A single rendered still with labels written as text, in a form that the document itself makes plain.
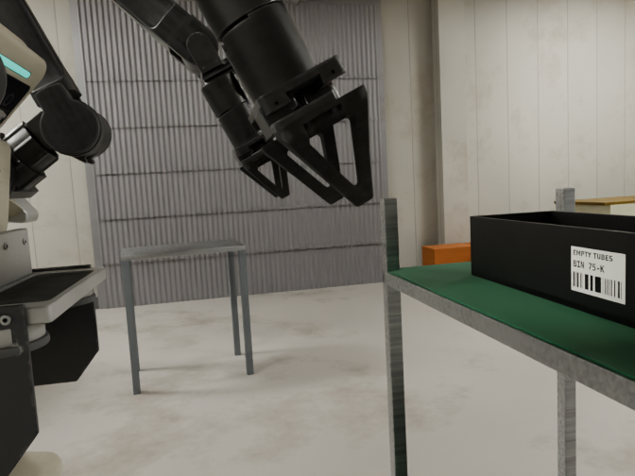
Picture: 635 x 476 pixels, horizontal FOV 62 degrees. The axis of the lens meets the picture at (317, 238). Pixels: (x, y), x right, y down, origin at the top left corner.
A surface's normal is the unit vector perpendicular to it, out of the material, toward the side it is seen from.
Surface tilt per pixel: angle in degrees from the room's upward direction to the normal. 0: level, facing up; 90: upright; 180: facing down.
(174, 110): 90
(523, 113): 90
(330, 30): 90
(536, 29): 90
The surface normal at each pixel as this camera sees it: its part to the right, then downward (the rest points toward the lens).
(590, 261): -0.98, 0.07
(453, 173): 0.21, 0.09
